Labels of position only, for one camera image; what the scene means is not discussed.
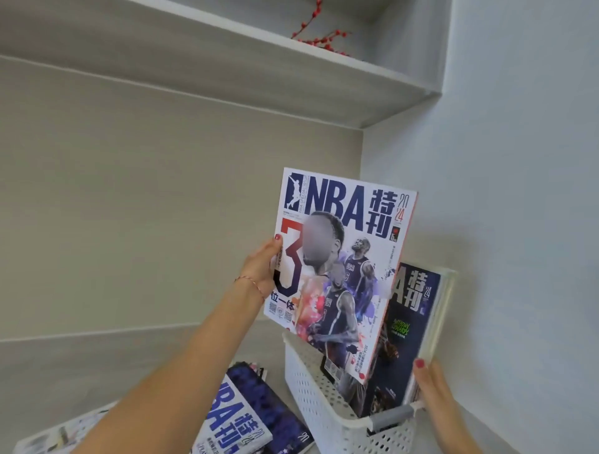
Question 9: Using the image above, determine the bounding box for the person's right hand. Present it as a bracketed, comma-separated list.
[413, 358, 472, 441]

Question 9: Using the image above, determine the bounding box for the person's left hand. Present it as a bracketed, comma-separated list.
[238, 234, 284, 308]

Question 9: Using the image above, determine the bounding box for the white basketball magazine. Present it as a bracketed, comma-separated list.
[263, 167, 418, 385]

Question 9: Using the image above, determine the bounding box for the thick magazine with white edges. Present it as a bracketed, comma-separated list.
[402, 268, 458, 406]

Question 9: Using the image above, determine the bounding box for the person's right forearm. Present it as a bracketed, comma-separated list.
[438, 432, 484, 454]

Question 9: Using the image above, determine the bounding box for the person's left forearm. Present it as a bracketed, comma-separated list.
[70, 278, 264, 454]

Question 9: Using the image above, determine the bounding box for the dark cover basketball magazine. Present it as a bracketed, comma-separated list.
[359, 262, 443, 418]

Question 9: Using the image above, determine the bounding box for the white perforated plastic basket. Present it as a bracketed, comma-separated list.
[282, 329, 426, 454]

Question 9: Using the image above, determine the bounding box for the magazine with dark patterned cover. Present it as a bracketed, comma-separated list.
[227, 360, 268, 382]

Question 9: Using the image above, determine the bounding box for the blue and white magazine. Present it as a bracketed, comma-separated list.
[190, 363, 315, 454]

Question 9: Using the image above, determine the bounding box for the red berry branch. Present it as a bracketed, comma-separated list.
[290, 0, 352, 57]

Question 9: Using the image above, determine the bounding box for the pale open magazine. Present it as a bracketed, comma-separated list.
[12, 401, 120, 454]

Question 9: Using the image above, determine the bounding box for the thin chain bracelet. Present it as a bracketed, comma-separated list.
[234, 275, 265, 301]

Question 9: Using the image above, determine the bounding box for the grey wooden wall shelf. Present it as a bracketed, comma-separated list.
[0, 0, 455, 130]

